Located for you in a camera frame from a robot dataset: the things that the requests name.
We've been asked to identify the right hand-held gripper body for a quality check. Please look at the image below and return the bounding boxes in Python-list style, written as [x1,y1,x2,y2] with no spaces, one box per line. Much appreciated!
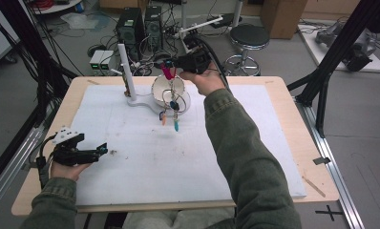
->
[174,15,224,76]

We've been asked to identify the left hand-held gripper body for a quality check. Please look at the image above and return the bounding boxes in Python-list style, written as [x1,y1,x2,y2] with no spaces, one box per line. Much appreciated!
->
[52,126,100,167]

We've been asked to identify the key ring with colourful tags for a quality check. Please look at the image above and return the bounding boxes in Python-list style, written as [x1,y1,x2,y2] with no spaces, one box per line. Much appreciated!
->
[158,63,189,134]

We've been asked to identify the white bowl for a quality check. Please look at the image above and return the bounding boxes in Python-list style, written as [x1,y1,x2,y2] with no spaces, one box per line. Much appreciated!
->
[151,73,192,110]

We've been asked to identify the white stand with pole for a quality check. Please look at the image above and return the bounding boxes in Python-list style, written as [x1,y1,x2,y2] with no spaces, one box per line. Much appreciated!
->
[117,43,192,118]

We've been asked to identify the person's left hand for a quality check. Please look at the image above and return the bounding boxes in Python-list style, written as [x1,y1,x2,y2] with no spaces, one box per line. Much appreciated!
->
[50,159,93,183]

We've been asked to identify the person's right hand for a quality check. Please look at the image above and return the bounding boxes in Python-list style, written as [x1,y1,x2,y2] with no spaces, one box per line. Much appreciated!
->
[179,61,228,97]

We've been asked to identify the black computer tower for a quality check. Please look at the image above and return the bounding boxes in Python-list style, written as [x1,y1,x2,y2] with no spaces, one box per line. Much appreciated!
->
[144,5,164,51]
[116,7,145,61]

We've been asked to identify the white metal desk leg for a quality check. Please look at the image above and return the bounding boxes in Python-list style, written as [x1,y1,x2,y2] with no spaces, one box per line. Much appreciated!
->
[179,0,194,54]

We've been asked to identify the flat black box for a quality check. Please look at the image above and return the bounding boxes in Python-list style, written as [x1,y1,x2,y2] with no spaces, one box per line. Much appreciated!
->
[206,12,243,30]

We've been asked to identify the black round stool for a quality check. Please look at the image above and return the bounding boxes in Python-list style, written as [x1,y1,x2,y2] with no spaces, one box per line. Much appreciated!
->
[216,24,271,77]

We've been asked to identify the white power supply box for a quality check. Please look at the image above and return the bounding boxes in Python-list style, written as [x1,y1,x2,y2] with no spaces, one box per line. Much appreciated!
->
[99,50,116,73]
[89,50,107,73]

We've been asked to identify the white table mat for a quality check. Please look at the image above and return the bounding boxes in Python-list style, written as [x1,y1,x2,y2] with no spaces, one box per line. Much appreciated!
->
[70,83,307,207]

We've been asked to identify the clear plastic sheet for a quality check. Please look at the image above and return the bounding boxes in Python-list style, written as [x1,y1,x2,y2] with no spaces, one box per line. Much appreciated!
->
[59,11,99,31]

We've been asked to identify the wooden cabinet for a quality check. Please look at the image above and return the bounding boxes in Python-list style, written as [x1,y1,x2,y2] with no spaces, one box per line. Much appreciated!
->
[260,0,308,40]

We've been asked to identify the person's legs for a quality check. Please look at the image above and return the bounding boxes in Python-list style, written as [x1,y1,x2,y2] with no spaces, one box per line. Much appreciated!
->
[120,207,238,229]

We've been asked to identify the round white table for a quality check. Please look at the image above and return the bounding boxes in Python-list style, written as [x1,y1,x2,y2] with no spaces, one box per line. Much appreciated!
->
[28,0,84,15]

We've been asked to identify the small black clip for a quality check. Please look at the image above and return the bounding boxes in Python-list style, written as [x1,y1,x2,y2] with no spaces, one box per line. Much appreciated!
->
[312,156,332,166]

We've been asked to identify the grey machine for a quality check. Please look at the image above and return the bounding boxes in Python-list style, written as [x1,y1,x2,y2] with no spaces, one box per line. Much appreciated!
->
[314,21,379,73]

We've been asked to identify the wooden table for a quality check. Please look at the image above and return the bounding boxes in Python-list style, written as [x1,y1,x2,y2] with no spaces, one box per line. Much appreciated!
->
[11,75,341,218]

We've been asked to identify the thin wooden stick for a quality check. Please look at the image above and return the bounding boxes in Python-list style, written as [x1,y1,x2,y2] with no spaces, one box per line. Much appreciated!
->
[302,176,327,198]

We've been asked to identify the white platform board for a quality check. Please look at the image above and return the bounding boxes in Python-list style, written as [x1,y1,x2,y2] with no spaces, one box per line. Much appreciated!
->
[297,23,380,73]

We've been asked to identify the right hand-held gripper cable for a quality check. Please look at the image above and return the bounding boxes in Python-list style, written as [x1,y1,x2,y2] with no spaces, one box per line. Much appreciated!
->
[193,35,233,94]

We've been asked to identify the hand-held gripper cable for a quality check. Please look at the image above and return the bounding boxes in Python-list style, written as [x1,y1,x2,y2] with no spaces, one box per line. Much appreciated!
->
[35,135,58,189]
[193,35,233,94]

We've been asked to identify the left hand-held gripper cable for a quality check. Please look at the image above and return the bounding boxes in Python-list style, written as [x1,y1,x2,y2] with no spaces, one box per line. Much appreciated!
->
[35,135,58,189]

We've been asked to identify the aluminium rail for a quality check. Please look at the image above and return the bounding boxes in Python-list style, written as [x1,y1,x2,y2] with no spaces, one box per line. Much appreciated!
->
[0,126,50,218]
[294,94,367,229]

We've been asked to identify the black metal frame strut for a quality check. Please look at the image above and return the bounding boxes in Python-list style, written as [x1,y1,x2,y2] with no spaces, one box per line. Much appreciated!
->
[0,0,79,128]
[286,0,380,138]

